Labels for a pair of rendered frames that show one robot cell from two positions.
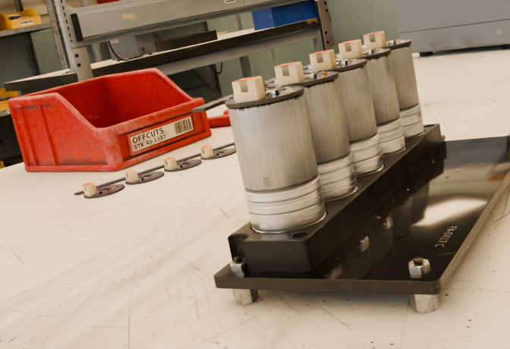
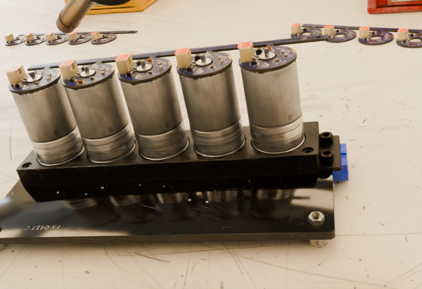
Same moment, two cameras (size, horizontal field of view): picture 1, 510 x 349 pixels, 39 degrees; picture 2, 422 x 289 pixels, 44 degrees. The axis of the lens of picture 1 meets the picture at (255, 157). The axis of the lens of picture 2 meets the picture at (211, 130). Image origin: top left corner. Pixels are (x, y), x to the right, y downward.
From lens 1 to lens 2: 35 cm
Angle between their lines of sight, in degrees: 71
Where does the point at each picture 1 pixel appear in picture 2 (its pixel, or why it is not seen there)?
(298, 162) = (28, 129)
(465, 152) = (274, 195)
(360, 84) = (132, 96)
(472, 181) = (164, 217)
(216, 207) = (240, 100)
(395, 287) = not seen: outside the picture
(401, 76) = (250, 96)
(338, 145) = (84, 130)
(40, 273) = not seen: hidden behind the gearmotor
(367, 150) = (141, 142)
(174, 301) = not seen: hidden behind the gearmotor
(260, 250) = (31, 158)
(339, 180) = (88, 151)
